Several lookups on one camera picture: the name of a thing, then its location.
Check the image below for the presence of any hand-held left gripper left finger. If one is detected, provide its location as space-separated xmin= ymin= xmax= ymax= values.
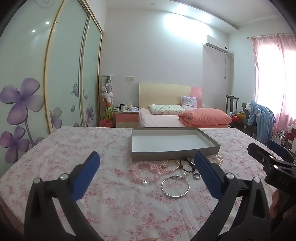
xmin=24 ymin=152 xmax=100 ymax=241

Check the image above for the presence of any plush toy display tube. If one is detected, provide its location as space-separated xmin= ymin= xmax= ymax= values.
xmin=101 ymin=75 xmax=114 ymax=121

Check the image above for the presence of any floral sliding door wardrobe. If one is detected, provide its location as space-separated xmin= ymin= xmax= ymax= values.
xmin=0 ymin=0 xmax=103 ymax=163

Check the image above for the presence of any pink white nightstand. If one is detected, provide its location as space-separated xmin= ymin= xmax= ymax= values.
xmin=115 ymin=109 xmax=140 ymax=128

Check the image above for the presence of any dark office chair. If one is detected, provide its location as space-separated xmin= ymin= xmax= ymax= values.
xmin=242 ymin=102 xmax=258 ymax=137

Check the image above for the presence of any small lilac pillow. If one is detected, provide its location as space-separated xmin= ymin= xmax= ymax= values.
xmin=180 ymin=95 xmax=199 ymax=109

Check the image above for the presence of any air conditioner pipe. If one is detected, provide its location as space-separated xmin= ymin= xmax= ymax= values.
xmin=223 ymin=53 xmax=234 ymax=79

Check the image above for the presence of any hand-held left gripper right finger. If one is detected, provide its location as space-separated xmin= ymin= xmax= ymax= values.
xmin=194 ymin=151 xmax=271 ymax=241

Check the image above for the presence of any pink bed sheet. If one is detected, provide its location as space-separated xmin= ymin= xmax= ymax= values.
xmin=139 ymin=108 xmax=228 ymax=128

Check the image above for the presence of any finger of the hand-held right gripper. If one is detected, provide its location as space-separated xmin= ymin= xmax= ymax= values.
xmin=267 ymin=139 xmax=296 ymax=163
xmin=247 ymin=142 xmax=287 ymax=179

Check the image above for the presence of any large pink bead bracelet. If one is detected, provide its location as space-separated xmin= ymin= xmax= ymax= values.
xmin=128 ymin=161 xmax=163 ymax=185

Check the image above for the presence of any white air conditioner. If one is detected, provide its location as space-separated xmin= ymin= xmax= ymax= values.
xmin=206 ymin=35 xmax=228 ymax=54

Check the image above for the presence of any orange folded quilt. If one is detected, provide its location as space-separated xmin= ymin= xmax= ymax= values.
xmin=179 ymin=108 xmax=232 ymax=128

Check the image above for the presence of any patterned white pillow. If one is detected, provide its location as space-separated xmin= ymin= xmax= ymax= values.
xmin=149 ymin=104 xmax=183 ymax=115

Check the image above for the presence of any pink curtain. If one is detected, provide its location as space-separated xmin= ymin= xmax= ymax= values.
xmin=251 ymin=35 xmax=296 ymax=139

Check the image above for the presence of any dark wooden chair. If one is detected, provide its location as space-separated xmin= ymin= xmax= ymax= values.
xmin=225 ymin=95 xmax=240 ymax=116

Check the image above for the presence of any grey cardboard tray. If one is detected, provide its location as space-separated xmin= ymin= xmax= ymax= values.
xmin=131 ymin=127 xmax=221 ymax=162

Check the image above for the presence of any beige pink headboard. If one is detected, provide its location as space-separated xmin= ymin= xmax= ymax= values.
xmin=139 ymin=82 xmax=203 ymax=109

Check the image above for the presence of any pink floral bedspread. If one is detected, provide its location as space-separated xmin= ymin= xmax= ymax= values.
xmin=0 ymin=126 xmax=289 ymax=241

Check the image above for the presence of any black bead necklace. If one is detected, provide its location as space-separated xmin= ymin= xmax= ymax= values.
xmin=181 ymin=162 xmax=196 ymax=179

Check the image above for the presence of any curtain rod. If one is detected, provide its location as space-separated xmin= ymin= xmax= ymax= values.
xmin=247 ymin=34 xmax=296 ymax=39

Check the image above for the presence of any small pink pearl bracelet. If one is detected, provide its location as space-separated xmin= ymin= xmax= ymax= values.
xmin=159 ymin=160 xmax=181 ymax=172

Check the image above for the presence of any blue fleece robe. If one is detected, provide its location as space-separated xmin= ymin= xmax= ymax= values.
xmin=245 ymin=100 xmax=277 ymax=143

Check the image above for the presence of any person's right hand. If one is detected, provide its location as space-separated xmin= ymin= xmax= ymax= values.
xmin=270 ymin=191 xmax=287 ymax=220

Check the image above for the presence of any red yellow toy pile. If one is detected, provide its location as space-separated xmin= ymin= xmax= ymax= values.
xmin=231 ymin=111 xmax=247 ymax=127

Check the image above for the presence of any thin silver bangle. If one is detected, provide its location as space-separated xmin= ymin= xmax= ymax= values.
xmin=161 ymin=176 xmax=190 ymax=198

